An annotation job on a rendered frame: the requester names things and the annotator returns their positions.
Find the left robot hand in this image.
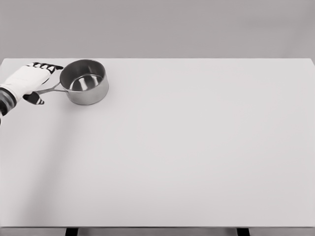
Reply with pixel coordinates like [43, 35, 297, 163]
[6, 62, 64, 106]

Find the steel saucepan with long handle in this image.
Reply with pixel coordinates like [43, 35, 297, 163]
[32, 59, 109, 106]

